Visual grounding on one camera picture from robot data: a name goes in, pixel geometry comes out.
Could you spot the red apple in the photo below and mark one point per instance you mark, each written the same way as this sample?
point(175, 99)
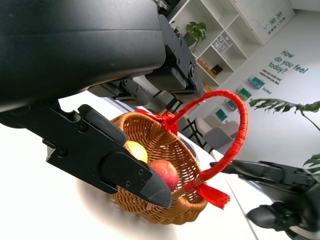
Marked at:
point(165, 172)

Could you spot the green pear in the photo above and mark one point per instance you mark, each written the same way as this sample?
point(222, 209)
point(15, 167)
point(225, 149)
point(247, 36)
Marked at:
point(138, 151)

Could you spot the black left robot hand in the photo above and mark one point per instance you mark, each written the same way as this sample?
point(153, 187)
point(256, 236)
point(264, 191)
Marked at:
point(75, 50)

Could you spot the large monstera plant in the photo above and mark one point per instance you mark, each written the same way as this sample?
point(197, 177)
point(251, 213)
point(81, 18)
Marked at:
point(282, 105)

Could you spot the green picture card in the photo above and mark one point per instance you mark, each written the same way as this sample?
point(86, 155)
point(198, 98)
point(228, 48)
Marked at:
point(243, 93)
point(256, 82)
point(231, 104)
point(221, 114)

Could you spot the small black box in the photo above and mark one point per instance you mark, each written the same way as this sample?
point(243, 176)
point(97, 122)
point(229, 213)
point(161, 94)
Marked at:
point(217, 69)

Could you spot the grey armchair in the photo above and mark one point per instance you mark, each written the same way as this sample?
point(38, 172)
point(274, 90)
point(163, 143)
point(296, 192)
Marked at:
point(217, 137)

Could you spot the white shelf unit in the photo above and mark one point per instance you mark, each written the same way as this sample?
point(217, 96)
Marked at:
point(232, 50)

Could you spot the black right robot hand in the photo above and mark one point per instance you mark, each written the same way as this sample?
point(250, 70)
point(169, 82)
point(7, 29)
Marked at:
point(295, 195)

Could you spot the beige armchair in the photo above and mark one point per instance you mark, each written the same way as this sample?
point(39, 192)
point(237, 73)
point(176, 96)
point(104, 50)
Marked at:
point(203, 125)

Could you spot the small potted green plant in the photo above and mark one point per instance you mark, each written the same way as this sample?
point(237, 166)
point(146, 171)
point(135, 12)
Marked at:
point(196, 31)

